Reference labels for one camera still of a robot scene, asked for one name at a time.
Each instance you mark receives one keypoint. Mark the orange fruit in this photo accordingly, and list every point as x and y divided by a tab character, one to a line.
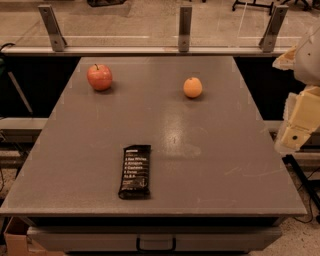
192	87

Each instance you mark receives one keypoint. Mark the black rxbar chocolate wrapper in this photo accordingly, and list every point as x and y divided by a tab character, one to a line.
135	173

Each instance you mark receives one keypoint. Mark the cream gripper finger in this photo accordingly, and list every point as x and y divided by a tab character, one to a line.
301	118
286	60

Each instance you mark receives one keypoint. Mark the red apple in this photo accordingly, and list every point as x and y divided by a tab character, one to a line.
99	77

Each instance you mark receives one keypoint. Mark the left metal bracket post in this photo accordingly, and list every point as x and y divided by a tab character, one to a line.
56	38

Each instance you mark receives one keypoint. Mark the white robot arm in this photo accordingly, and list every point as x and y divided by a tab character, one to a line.
307	59

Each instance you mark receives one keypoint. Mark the metal bracket post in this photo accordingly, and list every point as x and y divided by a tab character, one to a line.
56	38
268	41
185	17

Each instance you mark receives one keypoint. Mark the cardboard box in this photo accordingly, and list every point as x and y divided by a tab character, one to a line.
19	244

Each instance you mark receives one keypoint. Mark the middle metal bracket post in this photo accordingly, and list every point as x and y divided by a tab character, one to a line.
185	17

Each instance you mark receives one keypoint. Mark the right metal bracket post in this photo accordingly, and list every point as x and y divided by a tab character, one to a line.
268	41

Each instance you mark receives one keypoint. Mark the black stand base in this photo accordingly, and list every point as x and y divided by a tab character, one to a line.
253	3

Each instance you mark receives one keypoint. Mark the grey drawer with black handle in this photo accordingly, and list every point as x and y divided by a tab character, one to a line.
154	239

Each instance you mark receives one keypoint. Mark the metal rail behind table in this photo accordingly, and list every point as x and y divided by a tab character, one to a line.
140	51

